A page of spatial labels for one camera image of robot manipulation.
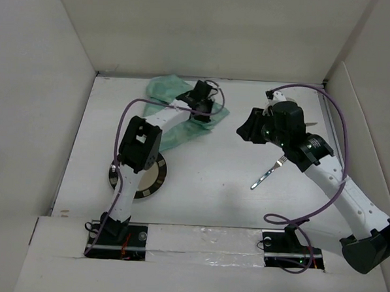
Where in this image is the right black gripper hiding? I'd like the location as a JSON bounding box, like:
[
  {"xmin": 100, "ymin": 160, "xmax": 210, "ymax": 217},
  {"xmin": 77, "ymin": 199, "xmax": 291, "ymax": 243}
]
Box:
[{"xmin": 235, "ymin": 106, "xmax": 290, "ymax": 149}]

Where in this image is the green patterned cloth placemat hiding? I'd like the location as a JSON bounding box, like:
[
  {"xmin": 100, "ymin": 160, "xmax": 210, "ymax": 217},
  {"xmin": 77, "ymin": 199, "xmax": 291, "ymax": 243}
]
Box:
[{"xmin": 143, "ymin": 75, "xmax": 229, "ymax": 152}]

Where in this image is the dark rimmed dinner plate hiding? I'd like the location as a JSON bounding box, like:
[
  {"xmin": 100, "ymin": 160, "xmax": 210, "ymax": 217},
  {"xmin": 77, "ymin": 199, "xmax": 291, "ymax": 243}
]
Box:
[{"xmin": 106, "ymin": 150, "xmax": 169, "ymax": 203}]

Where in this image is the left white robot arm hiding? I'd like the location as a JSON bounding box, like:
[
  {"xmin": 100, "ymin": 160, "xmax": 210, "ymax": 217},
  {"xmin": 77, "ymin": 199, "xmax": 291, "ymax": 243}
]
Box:
[{"xmin": 100, "ymin": 80, "xmax": 221, "ymax": 244}]

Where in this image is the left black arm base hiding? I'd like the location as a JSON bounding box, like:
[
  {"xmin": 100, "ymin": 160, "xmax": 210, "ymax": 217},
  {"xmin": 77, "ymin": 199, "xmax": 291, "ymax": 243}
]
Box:
[{"xmin": 84, "ymin": 212, "xmax": 149, "ymax": 261}]

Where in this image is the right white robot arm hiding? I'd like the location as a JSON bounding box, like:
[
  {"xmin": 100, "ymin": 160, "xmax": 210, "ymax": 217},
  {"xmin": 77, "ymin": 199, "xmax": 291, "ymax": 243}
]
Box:
[{"xmin": 236, "ymin": 101, "xmax": 390, "ymax": 274}]

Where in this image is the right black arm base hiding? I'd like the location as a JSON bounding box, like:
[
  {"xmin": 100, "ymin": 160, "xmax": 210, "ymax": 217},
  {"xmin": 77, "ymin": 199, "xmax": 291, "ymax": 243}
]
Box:
[{"xmin": 257, "ymin": 225, "xmax": 325, "ymax": 274}]

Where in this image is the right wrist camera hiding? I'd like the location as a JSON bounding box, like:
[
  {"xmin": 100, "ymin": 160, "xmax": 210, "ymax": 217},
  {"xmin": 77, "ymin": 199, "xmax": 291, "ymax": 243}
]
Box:
[{"xmin": 265, "ymin": 89, "xmax": 287, "ymax": 107}]

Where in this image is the silver fork green handle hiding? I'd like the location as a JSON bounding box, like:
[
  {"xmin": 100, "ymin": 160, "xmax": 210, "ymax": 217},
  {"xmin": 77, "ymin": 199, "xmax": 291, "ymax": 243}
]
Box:
[{"xmin": 250, "ymin": 156, "xmax": 287, "ymax": 190}]

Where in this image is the knife with green handle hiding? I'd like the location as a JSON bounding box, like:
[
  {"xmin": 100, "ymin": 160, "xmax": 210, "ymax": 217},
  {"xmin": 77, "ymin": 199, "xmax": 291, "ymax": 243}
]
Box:
[{"xmin": 305, "ymin": 122, "xmax": 318, "ymax": 127}]

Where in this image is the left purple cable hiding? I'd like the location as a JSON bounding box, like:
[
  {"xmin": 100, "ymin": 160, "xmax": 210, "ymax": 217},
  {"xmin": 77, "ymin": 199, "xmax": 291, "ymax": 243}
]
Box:
[{"xmin": 84, "ymin": 96, "xmax": 204, "ymax": 261}]

